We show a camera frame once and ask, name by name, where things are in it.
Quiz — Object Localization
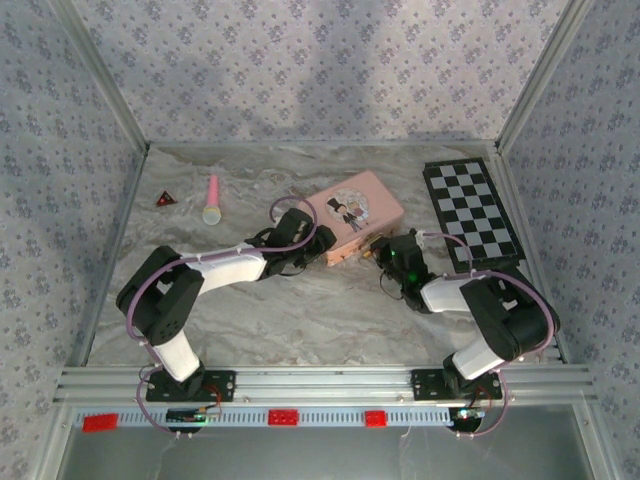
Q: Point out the pink tin box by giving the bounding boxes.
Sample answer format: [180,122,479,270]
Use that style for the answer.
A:
[303,169,405,267]

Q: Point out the pink toy microphone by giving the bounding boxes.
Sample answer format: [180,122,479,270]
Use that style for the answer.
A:
[201,173,223,226]

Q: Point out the black grey chessboard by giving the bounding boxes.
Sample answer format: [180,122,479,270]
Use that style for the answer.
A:
[422,157,527,274]

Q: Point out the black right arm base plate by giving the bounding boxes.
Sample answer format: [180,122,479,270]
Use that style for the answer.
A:
[410,368,504,401]

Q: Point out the aluminium frame rail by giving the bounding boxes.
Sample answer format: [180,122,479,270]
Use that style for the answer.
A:
[64,144,151,369]
[492,144,571,364]
[52,364,599,404]

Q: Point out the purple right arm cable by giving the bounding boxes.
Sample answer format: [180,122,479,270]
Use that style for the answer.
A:
[417,229,561,441]

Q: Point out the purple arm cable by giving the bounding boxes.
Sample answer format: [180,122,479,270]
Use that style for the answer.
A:
[417,229,561,441]
[127,196,321,441]

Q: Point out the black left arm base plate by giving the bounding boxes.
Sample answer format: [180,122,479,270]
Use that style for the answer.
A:
[145,368,237,404]

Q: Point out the white slotted cable duct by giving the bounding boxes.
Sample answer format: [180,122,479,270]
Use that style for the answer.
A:
[74,405,481,430]

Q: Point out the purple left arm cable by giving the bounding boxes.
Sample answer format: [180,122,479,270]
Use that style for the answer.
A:
[127,196,321,441]

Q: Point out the aluminium frame post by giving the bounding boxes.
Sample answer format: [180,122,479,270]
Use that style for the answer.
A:
[494,0,599,154]
[49,0,151,154]

